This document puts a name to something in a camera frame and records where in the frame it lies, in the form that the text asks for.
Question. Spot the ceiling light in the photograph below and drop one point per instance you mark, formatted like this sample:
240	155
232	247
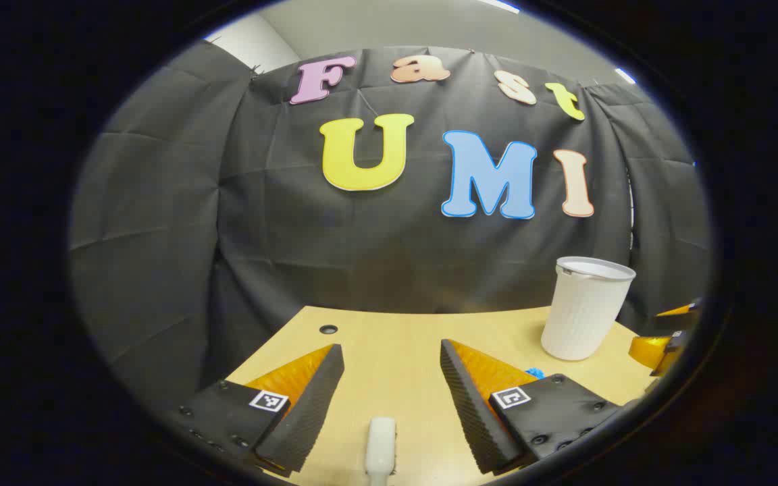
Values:
500	5
625	75

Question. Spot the white ribbed garbage bin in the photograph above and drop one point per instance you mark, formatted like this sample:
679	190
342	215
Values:
581	317

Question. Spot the black backdrop cloth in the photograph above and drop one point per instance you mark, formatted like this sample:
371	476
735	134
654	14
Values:
362	256

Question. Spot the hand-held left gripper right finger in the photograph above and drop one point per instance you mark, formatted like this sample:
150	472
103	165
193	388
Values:
470	412

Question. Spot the wooden desktop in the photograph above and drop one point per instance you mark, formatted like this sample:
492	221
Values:
396	351

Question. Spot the small white broom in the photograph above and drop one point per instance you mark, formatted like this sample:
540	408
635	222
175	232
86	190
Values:
380	445

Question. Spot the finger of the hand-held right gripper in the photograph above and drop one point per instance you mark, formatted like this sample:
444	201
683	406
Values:
649	349
672	322

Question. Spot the bright blue paper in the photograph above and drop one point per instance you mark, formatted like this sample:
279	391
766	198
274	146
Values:
534	372

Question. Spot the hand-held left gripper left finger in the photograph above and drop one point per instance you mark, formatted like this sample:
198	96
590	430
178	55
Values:
311	405

